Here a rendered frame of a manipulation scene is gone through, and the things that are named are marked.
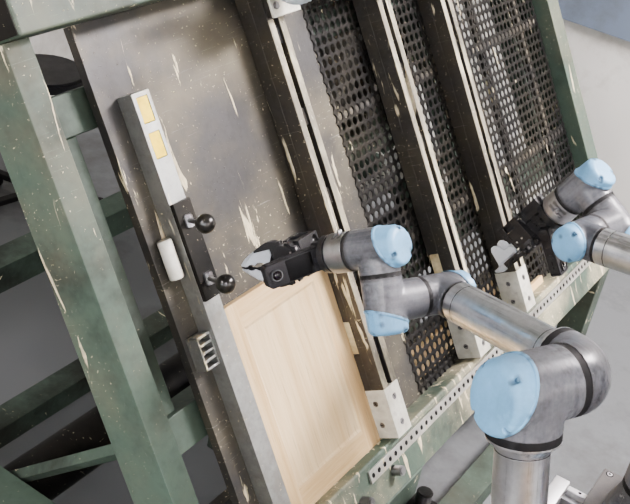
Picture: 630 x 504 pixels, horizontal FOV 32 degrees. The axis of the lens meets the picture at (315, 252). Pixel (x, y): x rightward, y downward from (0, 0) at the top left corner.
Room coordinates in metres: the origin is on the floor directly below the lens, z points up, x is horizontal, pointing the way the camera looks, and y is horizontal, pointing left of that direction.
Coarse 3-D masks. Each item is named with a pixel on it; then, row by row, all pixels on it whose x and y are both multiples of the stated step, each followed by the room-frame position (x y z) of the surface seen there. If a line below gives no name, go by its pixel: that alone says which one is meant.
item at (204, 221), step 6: (186, 216) 1.82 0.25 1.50; (192, 216) 1.82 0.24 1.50; (198, 216) 1.74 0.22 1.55; (204, 216) 1.74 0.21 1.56; (210, 216) 1.74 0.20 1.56; (186, 222) 1.81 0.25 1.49; (192, 222) 1.79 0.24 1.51; (198, 222) 1.73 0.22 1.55; (204, 222) 1.73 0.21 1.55; (210, 222) 1.73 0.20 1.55; (198, 228) 1.73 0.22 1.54; (204, 228) 1.72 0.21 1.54; (210, 228) 1.73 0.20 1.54
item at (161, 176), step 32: (128, 96) 1.87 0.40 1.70; (128, 128) 1.87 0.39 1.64; (160, 128) 1.89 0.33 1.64; (160, 160) 1.85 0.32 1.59; (160, 192) 1.83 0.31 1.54; (192, 288) 1.78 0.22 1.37; (224, 320) 1.79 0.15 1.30; (224, 352) 1.75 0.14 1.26; (224, 384) 1.73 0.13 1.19; (256, 416) 1.73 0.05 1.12; (256, 448) 1.69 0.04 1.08; (256, 480) 1.68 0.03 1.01
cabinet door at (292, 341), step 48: (288, 288) 2.00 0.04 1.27; (240, 336) 1.82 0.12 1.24; (288, 336) 1.94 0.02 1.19; (336, 336) 2.05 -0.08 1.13; (288, 384) 1.87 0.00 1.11; (336, 384) 1.99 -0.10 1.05; (288, 432) 1.81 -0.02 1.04; (336, 432) 1.92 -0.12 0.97; (288, 480) 1.74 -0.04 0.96; (336, 480) 1.85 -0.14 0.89
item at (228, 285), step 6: (204, 276) 1.79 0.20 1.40; (210, 276) 1.78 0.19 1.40; (222, 276) 1.71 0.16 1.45; (228, 276) 1.71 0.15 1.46; (210, 282) 1.78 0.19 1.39; (216, 282) 1.71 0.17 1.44; (222, 282) 1.70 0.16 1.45; (228, 282) 1.70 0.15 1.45; (234, 282) 1.71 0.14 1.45; (222, 288) 1.69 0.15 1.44; (228, 288) 1.70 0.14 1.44; (234, 288) 1.71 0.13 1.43
